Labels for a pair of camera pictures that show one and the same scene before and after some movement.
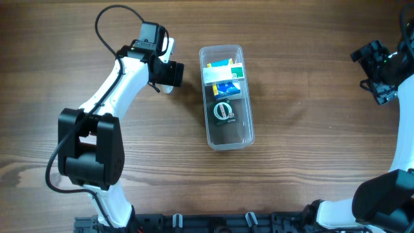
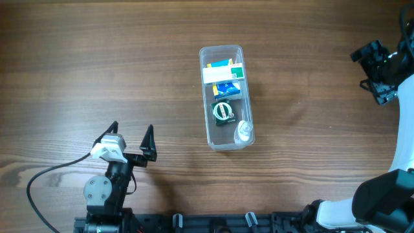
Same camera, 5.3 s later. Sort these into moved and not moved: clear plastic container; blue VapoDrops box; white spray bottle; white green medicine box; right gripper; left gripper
Moved: left gripper; white spray bottle
Not moved: clear plastic container; right gripper; blue VapoDrops box; white green medicine box
